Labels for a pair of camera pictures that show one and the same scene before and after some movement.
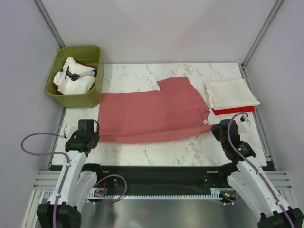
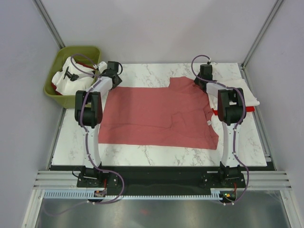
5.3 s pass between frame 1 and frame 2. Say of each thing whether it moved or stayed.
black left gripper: moved
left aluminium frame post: stayed
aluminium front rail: stayed
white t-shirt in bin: stayed
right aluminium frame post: stayed
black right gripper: moved
